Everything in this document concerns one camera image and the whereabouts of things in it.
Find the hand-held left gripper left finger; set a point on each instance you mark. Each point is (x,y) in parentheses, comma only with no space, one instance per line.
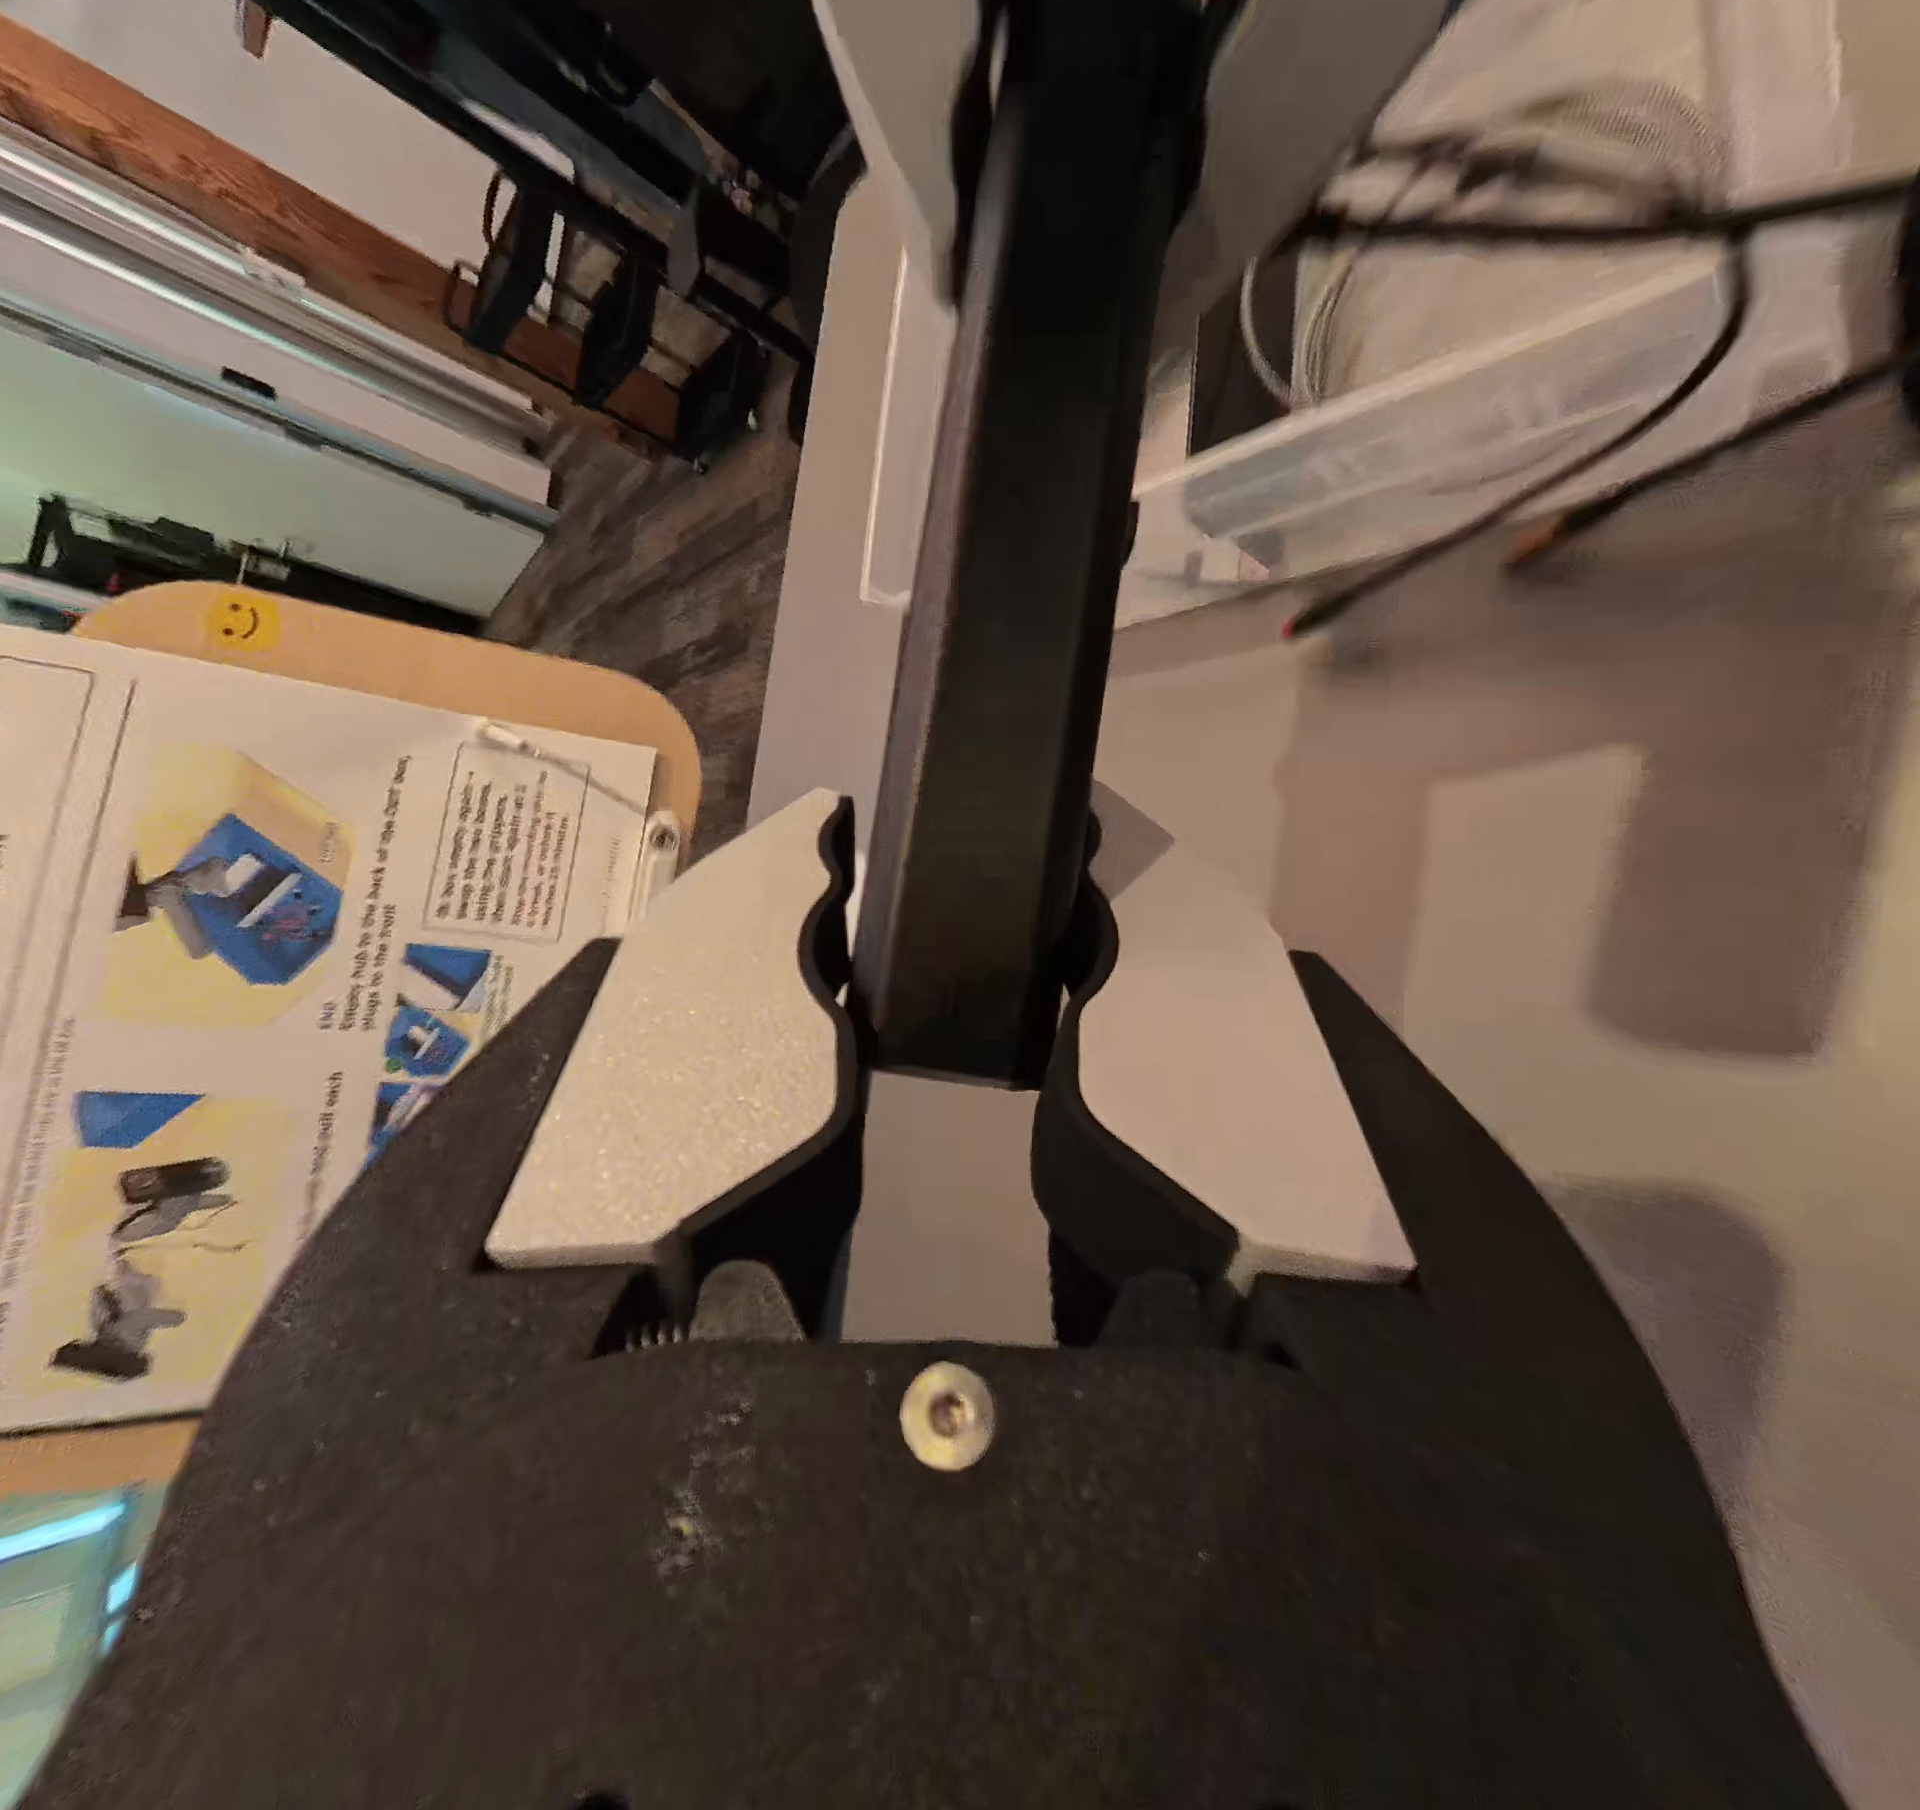
(689,1089)

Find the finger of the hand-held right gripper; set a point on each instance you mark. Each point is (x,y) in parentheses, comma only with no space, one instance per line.
(1335,11)
(885,41)

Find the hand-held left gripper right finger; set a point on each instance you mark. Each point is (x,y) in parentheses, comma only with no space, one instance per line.
(1229,1089)

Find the clear plastic bin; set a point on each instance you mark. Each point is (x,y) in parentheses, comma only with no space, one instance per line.
(1425,445)

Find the black multiport usb hub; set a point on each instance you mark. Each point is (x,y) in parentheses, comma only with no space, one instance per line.
(1021,640)

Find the black utility cart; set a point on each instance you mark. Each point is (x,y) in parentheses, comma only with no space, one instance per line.
(600,326)

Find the illustrated instruction poster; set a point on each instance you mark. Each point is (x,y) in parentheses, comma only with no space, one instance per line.
(226,1015)

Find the instruction poster on board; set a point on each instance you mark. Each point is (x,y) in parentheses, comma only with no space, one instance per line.
(450,655)

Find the yellow smiley sticker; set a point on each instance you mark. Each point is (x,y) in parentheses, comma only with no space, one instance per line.
(241,622)

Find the wooden support post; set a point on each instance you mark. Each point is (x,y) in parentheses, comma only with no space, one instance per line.
(151,145)

